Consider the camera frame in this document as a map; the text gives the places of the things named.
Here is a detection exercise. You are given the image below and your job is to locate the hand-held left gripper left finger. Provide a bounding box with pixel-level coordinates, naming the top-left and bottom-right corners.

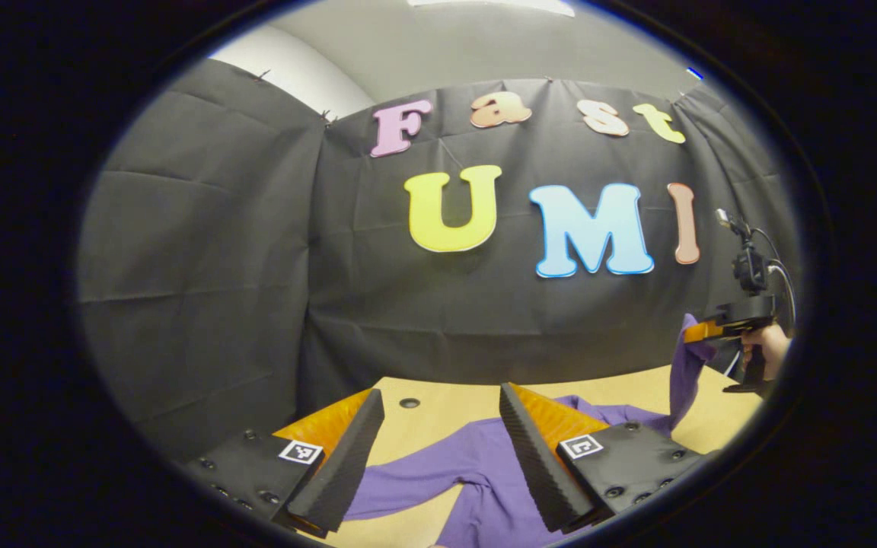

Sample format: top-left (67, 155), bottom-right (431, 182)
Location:
top-left (183, 387), bottom-right (386, 540)

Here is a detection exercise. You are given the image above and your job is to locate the black backdrop cloth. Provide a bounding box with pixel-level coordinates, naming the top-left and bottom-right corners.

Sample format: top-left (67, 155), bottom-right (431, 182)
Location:
top-left (77, 57), bottom-right (805, 465)

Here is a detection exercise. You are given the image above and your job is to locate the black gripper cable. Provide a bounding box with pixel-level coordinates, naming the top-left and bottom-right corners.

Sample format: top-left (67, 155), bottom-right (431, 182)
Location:
top-left (754, 227), bottom-right (799, 332)

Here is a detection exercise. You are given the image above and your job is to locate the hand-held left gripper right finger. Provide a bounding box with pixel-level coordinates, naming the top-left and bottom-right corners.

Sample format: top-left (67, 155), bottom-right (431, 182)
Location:
top-left (499, 382), bottom-right (713, 534)

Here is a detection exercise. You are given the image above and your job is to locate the purple button shirt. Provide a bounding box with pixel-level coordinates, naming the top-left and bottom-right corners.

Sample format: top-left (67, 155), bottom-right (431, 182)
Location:
top-left (343, 314), bottom-right (717, 548)

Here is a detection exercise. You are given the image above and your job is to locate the large ceiling light panel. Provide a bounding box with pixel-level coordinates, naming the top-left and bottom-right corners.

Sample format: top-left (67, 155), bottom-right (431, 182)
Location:
top-left (408, 0), bottom-right (576, 18)

